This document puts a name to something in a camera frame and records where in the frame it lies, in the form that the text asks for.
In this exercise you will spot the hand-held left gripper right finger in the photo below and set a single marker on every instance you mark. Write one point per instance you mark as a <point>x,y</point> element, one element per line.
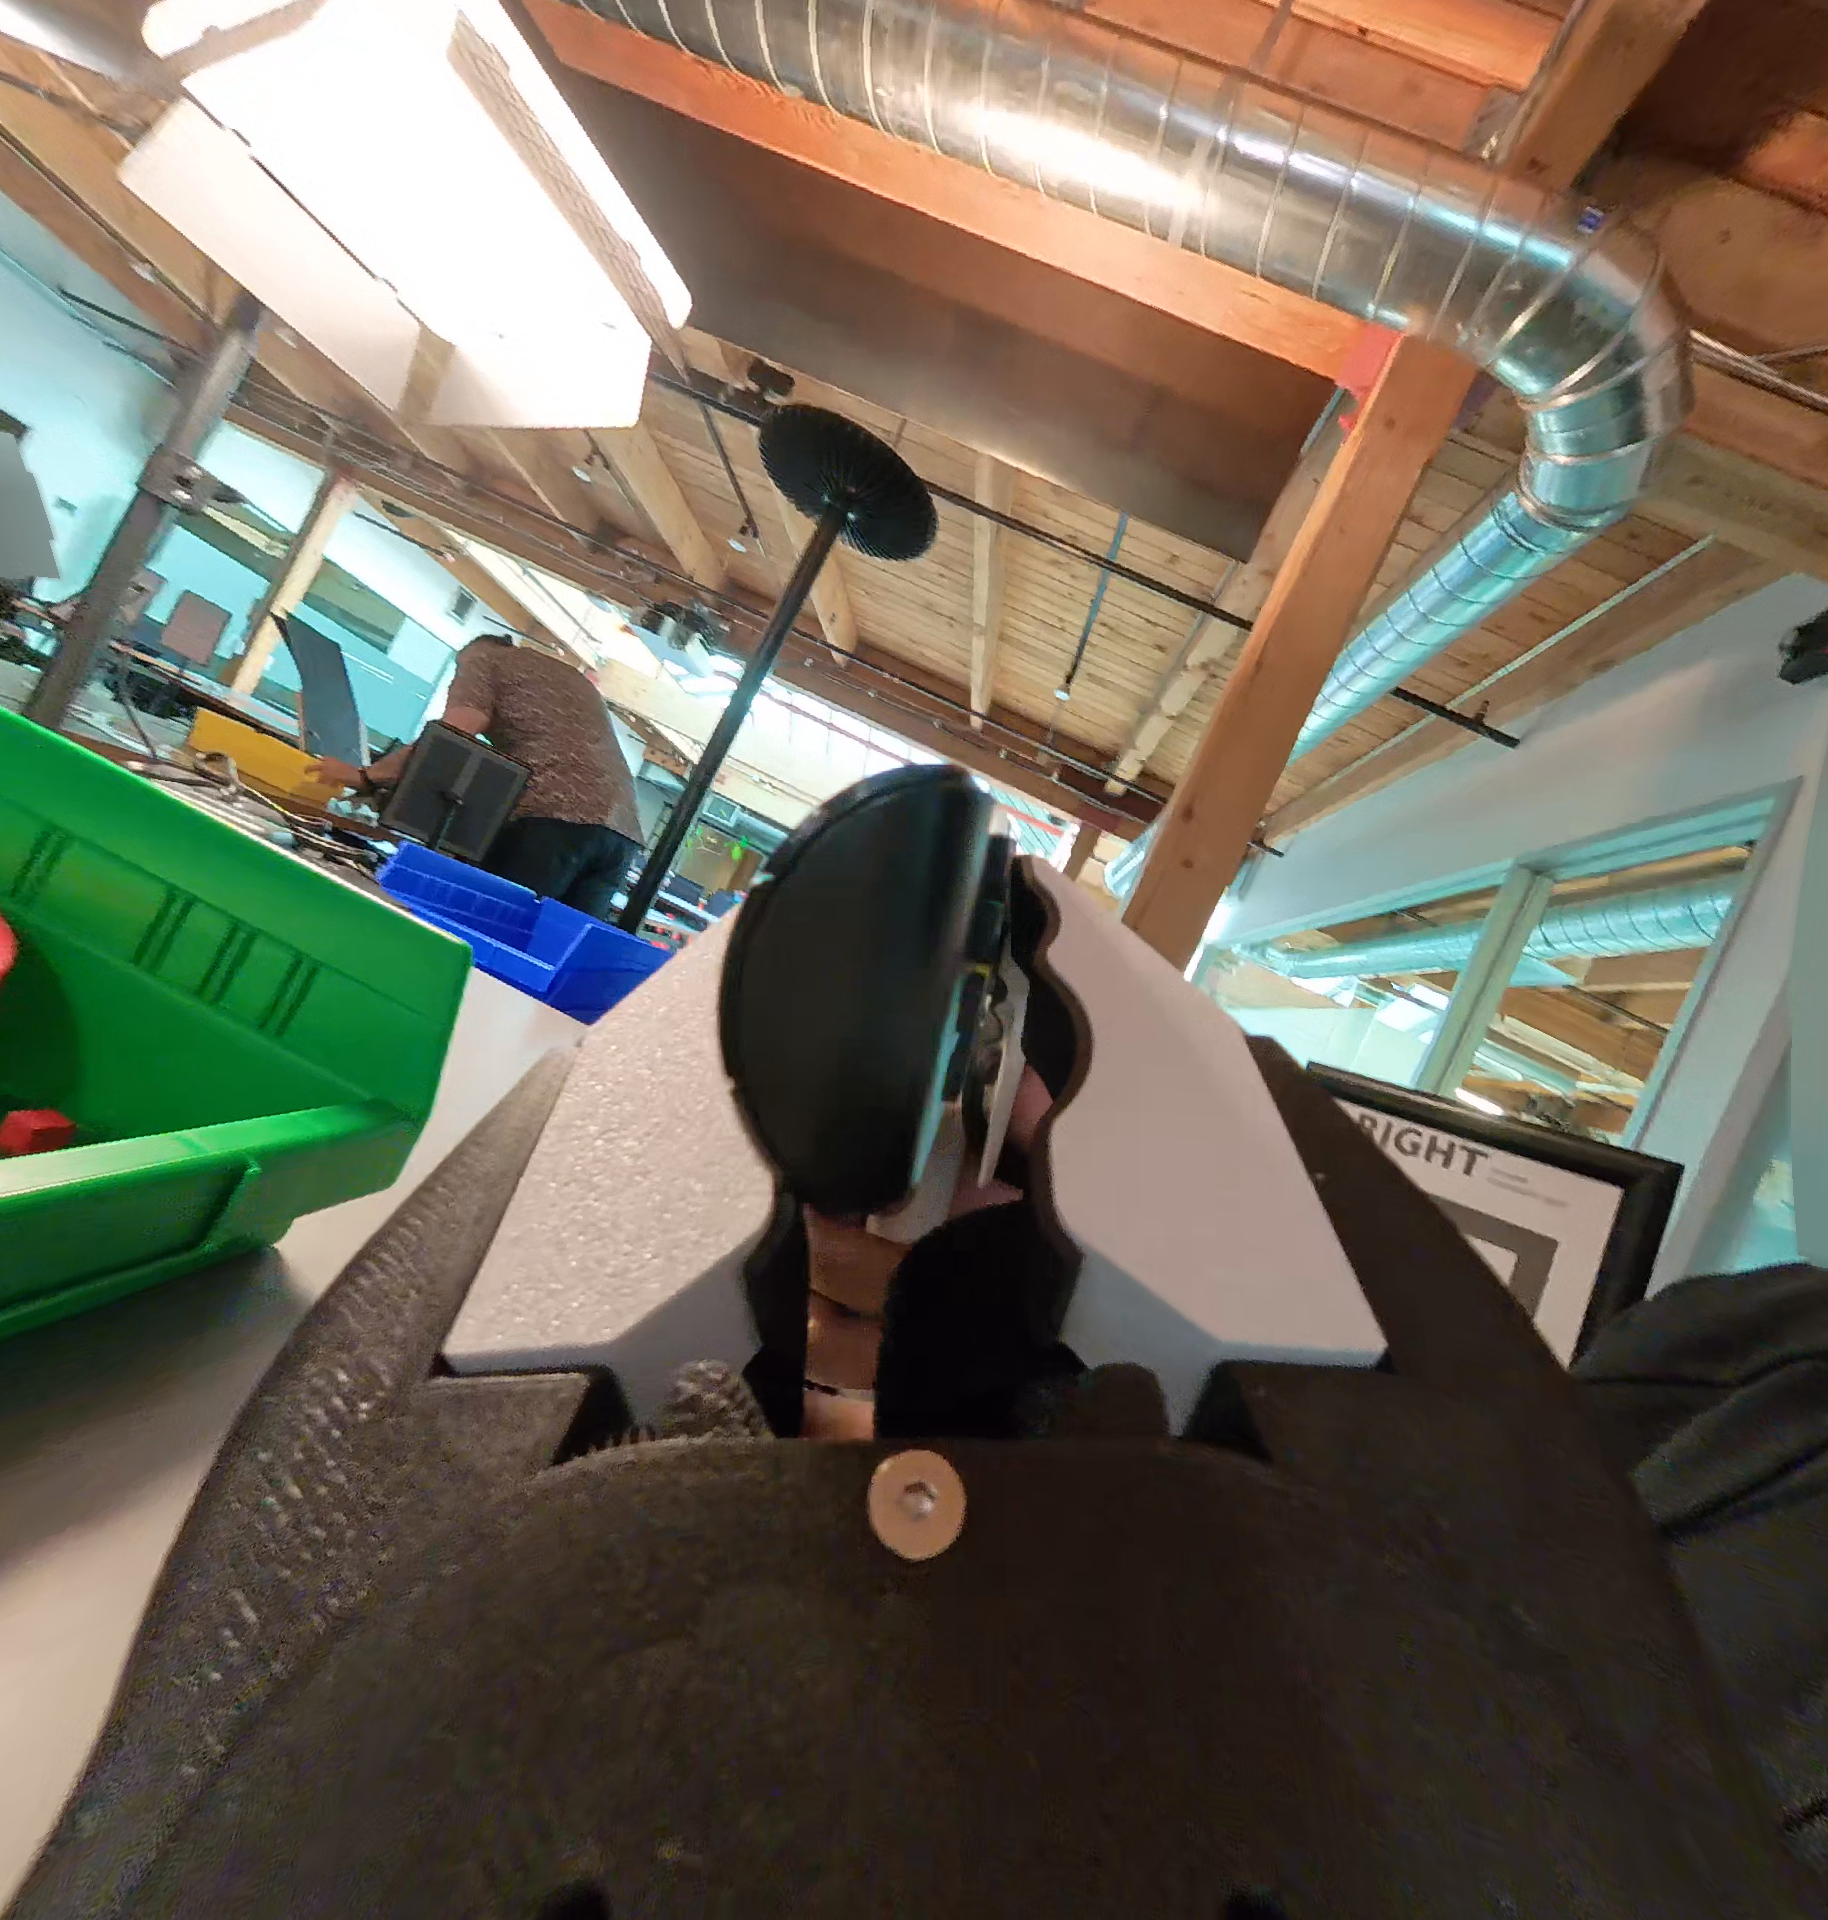
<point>1200,1200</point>

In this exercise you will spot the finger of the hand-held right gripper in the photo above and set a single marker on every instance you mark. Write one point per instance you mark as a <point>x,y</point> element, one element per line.
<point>976,1111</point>

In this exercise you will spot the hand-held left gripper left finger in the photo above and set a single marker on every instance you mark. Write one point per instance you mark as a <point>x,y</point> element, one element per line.
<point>616,1230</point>

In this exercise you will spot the green plastic bin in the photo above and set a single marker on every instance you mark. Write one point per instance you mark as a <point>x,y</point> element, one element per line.
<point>196,961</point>

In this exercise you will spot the person's right hand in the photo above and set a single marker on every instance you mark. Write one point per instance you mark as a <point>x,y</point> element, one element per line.
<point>850,1291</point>

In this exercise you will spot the blue plastic bin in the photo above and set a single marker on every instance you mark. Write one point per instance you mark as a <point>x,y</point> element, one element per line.
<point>526,930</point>

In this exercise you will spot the black monitor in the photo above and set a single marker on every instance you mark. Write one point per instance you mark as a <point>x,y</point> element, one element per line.
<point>459,790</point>

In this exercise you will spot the yellow box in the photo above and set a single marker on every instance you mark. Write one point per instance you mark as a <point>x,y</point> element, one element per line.
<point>264,756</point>

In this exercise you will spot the small red block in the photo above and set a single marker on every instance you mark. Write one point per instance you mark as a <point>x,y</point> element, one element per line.
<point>32,1131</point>

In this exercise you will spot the grey laptop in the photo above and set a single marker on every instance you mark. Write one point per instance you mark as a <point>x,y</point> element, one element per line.
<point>327,691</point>

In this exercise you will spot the black round lamp stand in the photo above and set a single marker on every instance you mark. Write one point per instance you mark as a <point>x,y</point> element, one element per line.
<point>847,481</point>

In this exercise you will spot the silver metal stand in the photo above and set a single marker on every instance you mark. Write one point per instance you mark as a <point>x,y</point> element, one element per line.
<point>150,511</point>

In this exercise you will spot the thin silver air duct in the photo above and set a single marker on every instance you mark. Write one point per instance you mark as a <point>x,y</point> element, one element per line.
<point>1516,936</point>

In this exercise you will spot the black wall speaker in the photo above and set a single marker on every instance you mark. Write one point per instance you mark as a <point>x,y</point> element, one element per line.
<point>1826,637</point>

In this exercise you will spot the large silver air duct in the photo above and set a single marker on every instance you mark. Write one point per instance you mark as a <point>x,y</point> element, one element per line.
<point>1305,180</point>

